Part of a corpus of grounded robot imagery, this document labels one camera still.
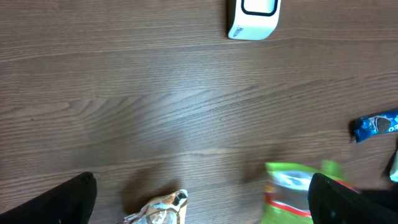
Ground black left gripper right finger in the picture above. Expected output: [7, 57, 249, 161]
[308, 173, 397, 224]

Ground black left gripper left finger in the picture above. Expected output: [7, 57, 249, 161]
[1, 172, 97, 224]

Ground green Haribo gummy bag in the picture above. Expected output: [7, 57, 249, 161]
[260, 160, 354, 224]

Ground teal snack packet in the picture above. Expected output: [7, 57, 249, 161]
[389, 151, 398, 183]

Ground brown clear snack bag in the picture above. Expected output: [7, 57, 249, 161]
[119, 189, 188, 224]

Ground blue Oreo cookie pack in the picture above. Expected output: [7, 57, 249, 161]
[353, 110, 397, 143]

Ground white barcode scanner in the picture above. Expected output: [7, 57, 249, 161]
[228, 0, 281, 40]

